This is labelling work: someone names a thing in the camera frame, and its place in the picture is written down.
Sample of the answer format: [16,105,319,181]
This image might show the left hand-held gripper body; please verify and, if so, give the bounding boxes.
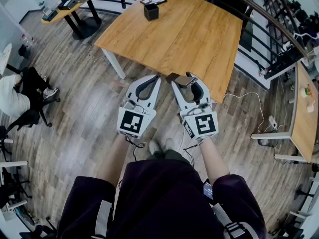
[117,97,157,139]

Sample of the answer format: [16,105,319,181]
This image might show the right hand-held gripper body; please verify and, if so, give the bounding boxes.
[179,101,219,141]

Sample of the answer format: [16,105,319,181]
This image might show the small black box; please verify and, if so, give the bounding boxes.
[165,72,199,88]

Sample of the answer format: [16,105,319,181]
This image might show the person's left forearm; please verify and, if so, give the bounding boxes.
[95,134,131,187]

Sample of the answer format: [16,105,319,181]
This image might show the person's right forearm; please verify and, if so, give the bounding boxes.
[199,135,230,182]

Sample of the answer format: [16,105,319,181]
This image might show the dark grey rectangular tray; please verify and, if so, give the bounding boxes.
[42,10,60,22]

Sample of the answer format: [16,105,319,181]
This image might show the white table leg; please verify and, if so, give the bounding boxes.
[100,47,127,80]

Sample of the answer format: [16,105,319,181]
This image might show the person's left shoe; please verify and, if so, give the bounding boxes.
[149,140,161,155]

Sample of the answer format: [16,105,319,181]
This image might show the person's olive trousers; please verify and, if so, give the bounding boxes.
[147,149,193,166]

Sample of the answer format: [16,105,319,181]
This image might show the black mesh bin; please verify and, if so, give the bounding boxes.
[257,130,279,148]

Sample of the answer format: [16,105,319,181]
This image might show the blue screen device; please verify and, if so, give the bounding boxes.
[202,179,215,200]

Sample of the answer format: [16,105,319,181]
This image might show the person's dark shirt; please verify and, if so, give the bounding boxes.
[56,157,268,239]

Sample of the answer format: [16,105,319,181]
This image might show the black framed picture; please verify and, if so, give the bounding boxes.
[140,0,168,6]

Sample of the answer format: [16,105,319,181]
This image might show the small potted plant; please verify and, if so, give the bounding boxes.
[300,84,315,99]

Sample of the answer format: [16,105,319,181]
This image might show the oval wooden table black base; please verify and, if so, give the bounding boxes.
[40,0,104,40]

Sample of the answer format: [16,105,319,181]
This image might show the black office chair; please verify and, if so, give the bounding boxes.
[4,97,61,132]

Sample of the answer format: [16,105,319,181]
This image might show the black open tray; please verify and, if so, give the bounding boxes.
[57,0,76,10]

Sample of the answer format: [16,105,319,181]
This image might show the black waste bin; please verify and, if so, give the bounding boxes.
[17,43,32,59]

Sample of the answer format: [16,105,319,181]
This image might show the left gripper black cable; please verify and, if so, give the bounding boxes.
[124,135,147,162]

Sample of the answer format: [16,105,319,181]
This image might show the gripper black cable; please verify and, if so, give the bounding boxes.
[183,137,203,168]
[124,135,147,162]

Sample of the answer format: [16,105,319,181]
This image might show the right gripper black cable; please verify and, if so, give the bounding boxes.
[183,137,203,168]

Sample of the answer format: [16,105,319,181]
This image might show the white cable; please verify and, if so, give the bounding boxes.
[222,92,278,134]

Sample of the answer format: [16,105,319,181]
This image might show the wooden side desk white frame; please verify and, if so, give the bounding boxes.
[251,59,319,164]

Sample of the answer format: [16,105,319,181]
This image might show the grey buckled shoulder strap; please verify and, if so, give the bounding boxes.
[211,203,253,239]

